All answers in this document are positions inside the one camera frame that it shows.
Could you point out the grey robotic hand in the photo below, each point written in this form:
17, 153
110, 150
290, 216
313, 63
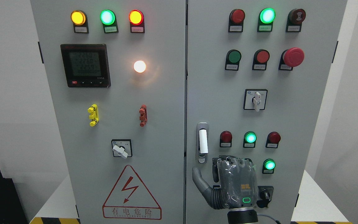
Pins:
238, 183

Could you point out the dark red indicator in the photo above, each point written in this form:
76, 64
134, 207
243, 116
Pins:
236, 20
226, 139
273, 140

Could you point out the grey left cabinet door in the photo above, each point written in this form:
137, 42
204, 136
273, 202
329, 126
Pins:
158, 147

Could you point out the white glowing indicator light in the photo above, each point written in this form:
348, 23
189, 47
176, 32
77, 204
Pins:
139, 66

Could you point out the red black buzzer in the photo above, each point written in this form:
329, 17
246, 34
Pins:
295, 19

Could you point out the silver door handle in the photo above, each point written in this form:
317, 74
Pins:
202, 142

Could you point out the green indicator light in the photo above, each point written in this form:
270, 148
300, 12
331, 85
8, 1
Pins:
249, 139
109, 21
266, 19

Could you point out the green lit button lower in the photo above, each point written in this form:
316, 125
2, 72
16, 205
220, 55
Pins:
268, 166

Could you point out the black rotary switch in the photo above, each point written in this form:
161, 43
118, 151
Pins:
265, 196

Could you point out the yellow indicator light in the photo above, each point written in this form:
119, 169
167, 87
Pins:
80, 22

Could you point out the dark red indicator top right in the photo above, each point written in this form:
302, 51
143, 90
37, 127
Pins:
236, 20

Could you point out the grey right cabinet door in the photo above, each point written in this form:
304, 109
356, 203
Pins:
216, 95

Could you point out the green push button upper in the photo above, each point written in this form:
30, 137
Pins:
233, 58

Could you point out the white platform base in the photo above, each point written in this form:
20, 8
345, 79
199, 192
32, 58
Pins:
312, 205

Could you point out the grey cabinet door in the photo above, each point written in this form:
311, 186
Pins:
158, 147
216, 95

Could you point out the dark red indicator middle right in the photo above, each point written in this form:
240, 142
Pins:
273, 140

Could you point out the green indicator light top right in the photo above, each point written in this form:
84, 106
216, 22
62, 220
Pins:
266, 19

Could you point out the black digital power meter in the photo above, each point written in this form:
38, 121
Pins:
86, 65

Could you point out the red emergency stop button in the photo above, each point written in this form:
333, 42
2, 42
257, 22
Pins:
291, 58

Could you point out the red lit indicator light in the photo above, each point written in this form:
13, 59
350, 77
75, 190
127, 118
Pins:
137, 21

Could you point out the red terminal clip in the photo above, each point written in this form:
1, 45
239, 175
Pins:
143, 115

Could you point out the red push button upper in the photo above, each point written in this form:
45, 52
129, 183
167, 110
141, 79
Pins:
260, 60

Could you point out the yellow terminal clip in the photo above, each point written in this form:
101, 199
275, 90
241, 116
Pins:
93, 115

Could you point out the dark red indicator middle left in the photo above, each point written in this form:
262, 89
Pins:
226, 139

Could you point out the red high voltage warning sticker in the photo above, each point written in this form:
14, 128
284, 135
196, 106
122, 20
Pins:
131, 199

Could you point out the green indicator light middle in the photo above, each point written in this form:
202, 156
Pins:
249, 139

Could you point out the green indicator light top left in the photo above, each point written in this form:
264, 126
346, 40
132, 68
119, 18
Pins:
109, 21

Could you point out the white selector switch upper right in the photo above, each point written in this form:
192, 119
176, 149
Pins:
255, 99

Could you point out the left door white selector switch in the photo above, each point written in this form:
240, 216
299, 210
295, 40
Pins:
122, 148

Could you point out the black box with antenna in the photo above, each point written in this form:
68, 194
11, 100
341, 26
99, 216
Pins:
11, 210

